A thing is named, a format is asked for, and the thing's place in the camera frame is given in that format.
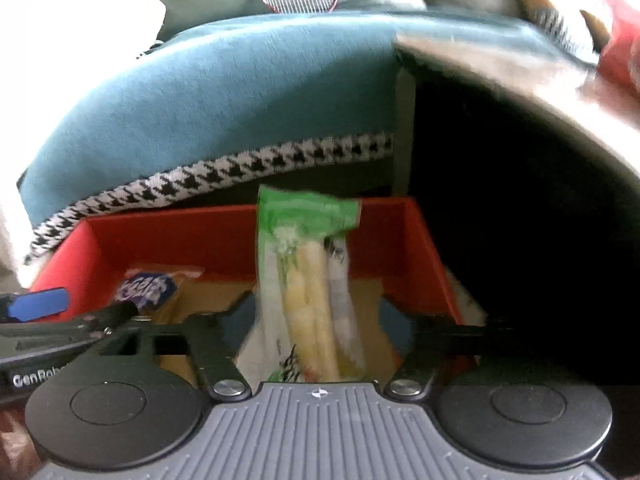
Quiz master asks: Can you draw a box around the white towel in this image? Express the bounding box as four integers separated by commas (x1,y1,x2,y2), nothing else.
0,0,168,286

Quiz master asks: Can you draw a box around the green white snack packet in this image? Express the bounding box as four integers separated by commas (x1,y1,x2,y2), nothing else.
256,184,363,383

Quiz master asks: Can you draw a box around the yellow patterned cushion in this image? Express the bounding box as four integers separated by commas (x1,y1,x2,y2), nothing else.
505,0,608,58

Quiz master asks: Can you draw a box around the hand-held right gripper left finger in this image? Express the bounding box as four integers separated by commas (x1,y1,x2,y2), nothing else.
102,294,257,403

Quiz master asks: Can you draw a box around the red cardboard box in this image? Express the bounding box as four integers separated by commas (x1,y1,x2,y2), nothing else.
30,197,466,386

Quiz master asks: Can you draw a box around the dark coffee table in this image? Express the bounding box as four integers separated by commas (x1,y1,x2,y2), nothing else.
392,30,640,386

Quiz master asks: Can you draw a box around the bag of red apples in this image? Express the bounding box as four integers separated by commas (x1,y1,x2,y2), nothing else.
597,0,640,86

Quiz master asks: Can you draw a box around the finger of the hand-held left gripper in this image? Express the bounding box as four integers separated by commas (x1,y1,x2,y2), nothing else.
0,302,138,350
0,287,69,324

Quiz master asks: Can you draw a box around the blue sofa with cushions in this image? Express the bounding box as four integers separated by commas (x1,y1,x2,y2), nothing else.
17,10,596,266

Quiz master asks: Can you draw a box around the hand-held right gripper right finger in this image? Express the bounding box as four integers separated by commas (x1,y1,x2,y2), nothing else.
379,295,517,403

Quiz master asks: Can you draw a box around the orange snack packet blue label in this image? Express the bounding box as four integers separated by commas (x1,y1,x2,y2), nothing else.
114,265,206,326

